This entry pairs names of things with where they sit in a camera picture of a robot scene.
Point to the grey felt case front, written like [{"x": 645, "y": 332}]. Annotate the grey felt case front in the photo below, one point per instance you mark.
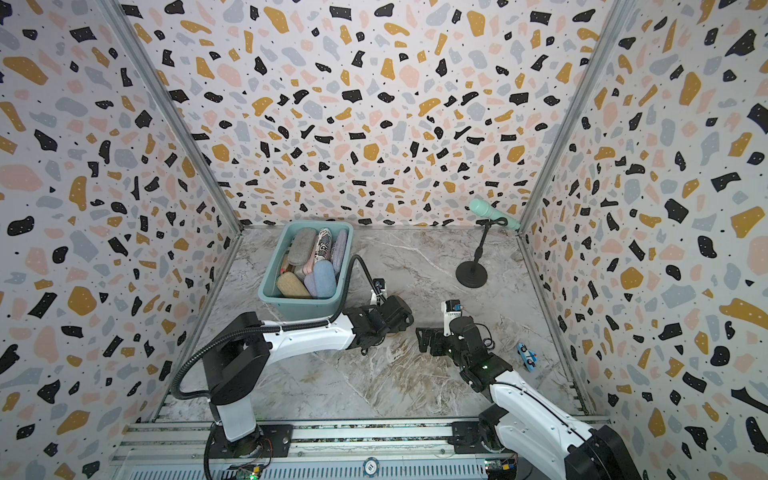
[{"x": 302, "y": 246}]

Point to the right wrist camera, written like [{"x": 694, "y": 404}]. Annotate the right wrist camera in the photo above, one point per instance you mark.
[{"x": 451, "y": 310}]

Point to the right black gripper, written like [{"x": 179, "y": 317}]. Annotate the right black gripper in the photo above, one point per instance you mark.
[{"x": 429, "y": 341}]

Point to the purple felt case horizontal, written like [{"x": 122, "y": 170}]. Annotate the purple felt case horizontal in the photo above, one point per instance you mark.
[{"x": 310, "y": 285}]

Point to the purple felt case diagonal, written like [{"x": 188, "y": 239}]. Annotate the purple felt case diagonal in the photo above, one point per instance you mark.
[{"x": 338, "y": 250}]

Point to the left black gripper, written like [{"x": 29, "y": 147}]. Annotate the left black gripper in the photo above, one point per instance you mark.
[{"x": 395, "y": 311}]

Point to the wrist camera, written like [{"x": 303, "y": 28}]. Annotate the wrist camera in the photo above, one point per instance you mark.
[
  {"x": 379, "y": 291},
  {"x": 451, "y": 310}
]

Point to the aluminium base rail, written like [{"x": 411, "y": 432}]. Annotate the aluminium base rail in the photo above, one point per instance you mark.
[{"x": 314, "y": 449}]

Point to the pink glasses case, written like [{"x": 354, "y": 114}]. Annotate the pink glasses case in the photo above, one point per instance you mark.
[{"x": 308, "y": 267}]

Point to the teal plastic storage box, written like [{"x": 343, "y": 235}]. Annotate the teal plastic storage box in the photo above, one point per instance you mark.
[{"x": 292, "y": 309}]

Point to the light blue felt case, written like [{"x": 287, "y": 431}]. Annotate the light blue felt case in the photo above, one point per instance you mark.
[{"x": 324, "y": 279}]

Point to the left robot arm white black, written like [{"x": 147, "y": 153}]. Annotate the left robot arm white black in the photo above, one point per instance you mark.
[{"x": 241, "y": 352}]

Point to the newspaper flag case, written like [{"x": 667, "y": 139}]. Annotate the newspaper flag case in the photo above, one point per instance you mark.
[{"x": 324, "y": 245}]

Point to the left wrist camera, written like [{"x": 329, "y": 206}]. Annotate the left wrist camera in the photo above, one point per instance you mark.
[{"x": 379, "y": 291}]

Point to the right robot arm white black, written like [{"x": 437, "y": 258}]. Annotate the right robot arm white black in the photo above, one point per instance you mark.
[{"x": 521, "y": 419}]

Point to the tan felt case front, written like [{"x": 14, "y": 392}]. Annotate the tan felt case front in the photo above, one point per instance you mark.
[{"x": 290, "y": 286}]

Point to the small blue toy car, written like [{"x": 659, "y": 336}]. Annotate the small blue toy car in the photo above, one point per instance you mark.
[{"x": 528, "y": 357}]

